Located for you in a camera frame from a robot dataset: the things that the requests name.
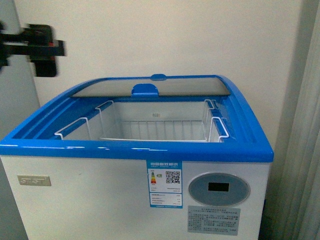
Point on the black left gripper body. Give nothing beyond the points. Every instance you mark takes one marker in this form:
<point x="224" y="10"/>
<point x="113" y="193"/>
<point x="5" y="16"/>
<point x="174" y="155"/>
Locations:
<point x="36" y="42"/>

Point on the silver brand badge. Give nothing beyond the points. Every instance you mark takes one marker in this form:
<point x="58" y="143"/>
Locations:
<point x="34" y="180"/>

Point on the white chest freezer blue rim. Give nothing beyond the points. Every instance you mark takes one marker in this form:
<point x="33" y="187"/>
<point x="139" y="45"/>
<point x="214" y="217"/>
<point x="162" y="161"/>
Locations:
<point x="99" y="188"/>

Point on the blue energy label sticker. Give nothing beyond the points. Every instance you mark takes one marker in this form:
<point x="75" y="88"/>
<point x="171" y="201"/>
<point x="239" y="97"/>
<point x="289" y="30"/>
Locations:
<point x="165" y="183"/>

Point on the oval grey control panel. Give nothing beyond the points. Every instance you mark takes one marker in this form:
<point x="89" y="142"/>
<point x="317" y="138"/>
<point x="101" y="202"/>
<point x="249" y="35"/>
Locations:
<point x="219" y="189"/>

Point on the grey instruction sticker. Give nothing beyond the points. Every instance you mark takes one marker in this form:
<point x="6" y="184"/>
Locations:
<point x="213" y="220"/>

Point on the white vertical curtain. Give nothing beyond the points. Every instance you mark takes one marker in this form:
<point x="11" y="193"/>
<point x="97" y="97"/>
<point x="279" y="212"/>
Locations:
<point x="292" y="206"/>

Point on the white wire basket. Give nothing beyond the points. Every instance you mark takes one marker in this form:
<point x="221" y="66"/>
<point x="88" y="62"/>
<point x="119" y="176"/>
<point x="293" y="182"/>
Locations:
<point x="178" y="121"/>

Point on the glass sliding lid blue handle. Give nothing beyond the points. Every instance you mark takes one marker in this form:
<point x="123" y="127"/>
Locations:
<point x="157" y="85"/>

